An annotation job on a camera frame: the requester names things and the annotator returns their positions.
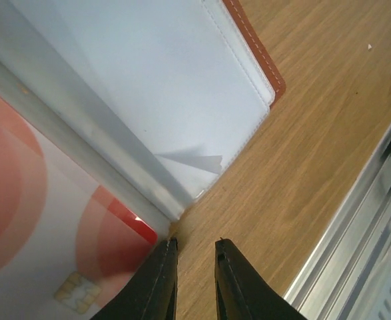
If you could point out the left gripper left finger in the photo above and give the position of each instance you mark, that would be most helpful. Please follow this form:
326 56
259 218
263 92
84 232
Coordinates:
151 292

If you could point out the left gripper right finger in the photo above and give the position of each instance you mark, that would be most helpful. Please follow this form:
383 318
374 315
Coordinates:
241 293

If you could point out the brown leather card holder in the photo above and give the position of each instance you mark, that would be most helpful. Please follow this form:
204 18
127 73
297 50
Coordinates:
153 99

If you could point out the aluminium rail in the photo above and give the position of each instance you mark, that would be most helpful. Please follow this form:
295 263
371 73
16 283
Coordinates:
355 247

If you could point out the grey slotted cable duct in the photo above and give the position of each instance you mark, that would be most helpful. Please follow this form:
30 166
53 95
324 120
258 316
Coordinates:
376 300

